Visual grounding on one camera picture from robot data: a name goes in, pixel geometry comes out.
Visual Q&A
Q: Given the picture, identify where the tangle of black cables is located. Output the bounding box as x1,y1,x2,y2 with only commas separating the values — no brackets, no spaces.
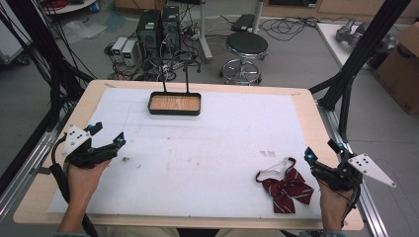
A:
104,42,204,83
258,15,350,43

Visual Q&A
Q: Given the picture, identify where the aluminium rail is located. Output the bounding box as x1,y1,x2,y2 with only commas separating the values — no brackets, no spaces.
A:
0,108,68,220
316,100,391,237

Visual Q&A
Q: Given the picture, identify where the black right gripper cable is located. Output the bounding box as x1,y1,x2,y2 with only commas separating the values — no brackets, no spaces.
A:
339,183,362,229

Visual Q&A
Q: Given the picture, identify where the dark red striped bow tie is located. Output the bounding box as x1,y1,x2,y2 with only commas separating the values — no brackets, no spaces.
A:
255,156,315,214

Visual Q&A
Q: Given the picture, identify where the grey table leg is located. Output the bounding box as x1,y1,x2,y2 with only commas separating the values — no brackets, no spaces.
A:
196,0,214,64
250,0,266,35

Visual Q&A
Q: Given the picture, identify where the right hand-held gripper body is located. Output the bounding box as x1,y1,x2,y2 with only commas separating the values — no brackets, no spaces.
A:
310,152,397,193

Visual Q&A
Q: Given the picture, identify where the black tray with wooden bottom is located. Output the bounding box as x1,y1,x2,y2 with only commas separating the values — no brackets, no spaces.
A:
147,91,203,117

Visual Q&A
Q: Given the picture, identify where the white equipment case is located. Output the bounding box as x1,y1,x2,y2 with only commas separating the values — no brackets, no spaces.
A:
0,0,33,65

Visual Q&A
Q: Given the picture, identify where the flat black box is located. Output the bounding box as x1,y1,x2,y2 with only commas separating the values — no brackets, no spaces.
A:
230,13,257,34

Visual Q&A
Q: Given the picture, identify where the white power supply unit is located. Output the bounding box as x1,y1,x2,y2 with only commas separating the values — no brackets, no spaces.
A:
122,39,138,67
111,36,128,64

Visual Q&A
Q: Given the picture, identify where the person's left hand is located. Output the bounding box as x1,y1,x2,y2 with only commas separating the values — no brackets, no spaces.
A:
66,159,112,209

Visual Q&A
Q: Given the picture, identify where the round white table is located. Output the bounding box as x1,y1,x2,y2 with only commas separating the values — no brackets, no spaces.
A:
42,0,101,16

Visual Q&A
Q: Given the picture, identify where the clear plastic sheet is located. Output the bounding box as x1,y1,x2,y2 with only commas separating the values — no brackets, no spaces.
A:
60,19,109,41

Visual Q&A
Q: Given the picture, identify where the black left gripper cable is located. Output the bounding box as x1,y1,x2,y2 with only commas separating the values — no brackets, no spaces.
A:
48,133,100,237

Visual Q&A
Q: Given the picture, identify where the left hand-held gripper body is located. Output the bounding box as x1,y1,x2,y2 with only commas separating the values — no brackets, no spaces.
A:
61,124,119,170

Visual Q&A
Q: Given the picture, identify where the person's right hand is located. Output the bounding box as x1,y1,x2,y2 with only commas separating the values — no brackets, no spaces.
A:
317,179,356,219

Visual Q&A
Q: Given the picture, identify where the black round stool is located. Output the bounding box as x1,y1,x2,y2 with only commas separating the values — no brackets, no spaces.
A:
218,31,270,86

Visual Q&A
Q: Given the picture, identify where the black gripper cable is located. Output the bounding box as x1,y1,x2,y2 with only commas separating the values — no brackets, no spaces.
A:
48,133,100,237
339,183,362,229

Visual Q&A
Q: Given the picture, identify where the black metal frame strut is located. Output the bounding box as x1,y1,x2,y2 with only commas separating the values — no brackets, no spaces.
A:
0,0,97,132
308,0,413,143

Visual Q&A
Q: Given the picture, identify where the black computer tower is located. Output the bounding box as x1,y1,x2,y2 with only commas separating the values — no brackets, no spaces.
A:
160,5,182,56
135,9,163,59

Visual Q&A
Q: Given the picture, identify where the white foam mat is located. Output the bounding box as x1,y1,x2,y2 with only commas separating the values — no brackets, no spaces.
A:
46,86,323,221

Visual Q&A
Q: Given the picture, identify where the white floor board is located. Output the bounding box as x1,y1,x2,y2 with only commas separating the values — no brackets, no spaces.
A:
315,22,375,71

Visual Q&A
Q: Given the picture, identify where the grey machine part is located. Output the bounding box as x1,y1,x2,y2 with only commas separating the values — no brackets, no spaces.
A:
335,17,398,54

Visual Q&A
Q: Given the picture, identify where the black two-rod stand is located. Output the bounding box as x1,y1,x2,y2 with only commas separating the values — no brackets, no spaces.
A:
160,60,192,94

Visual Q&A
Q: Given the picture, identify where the brown cardboard box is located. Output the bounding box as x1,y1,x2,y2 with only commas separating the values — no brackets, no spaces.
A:
373,22,419,116

